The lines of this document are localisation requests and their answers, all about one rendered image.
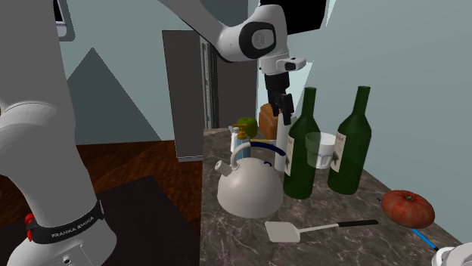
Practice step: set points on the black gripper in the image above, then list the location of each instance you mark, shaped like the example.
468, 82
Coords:
276, 81

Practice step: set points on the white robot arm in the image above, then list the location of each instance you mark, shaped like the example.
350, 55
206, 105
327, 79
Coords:
40, 121

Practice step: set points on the brown bread loaf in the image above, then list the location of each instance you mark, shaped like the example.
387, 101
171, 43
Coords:
267, 123

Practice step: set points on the green apple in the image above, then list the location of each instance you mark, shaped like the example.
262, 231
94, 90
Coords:
250, 126

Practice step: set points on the white cylinder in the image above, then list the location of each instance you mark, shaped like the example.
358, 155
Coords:
281, 147

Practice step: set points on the blue spray bottle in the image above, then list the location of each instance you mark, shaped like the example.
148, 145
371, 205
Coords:
240, 141

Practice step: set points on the clear drinking glass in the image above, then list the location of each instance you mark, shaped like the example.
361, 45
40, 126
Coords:
320, 149

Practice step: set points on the dark green wine bottle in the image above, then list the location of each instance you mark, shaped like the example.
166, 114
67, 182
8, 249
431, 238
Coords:
300, 176
354, 132

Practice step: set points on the white kettle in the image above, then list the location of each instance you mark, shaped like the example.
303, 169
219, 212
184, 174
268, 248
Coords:
249, 191

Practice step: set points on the grey refrigerator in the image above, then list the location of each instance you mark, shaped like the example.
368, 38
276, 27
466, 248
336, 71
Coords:
184, 92

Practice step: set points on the red tomato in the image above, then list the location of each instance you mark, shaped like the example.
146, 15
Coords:
407, 210

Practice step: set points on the dark robot stand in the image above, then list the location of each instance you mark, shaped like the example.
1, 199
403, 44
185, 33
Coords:
147, 224

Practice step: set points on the blue pen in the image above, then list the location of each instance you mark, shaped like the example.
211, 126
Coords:
424, 239

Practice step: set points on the white round object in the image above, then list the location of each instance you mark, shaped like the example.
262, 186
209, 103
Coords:
457, 256

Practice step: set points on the white framed dark panel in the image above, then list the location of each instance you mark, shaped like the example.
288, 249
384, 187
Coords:
63, 18

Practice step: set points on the black wall panel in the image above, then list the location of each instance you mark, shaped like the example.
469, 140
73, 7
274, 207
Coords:
298, 14

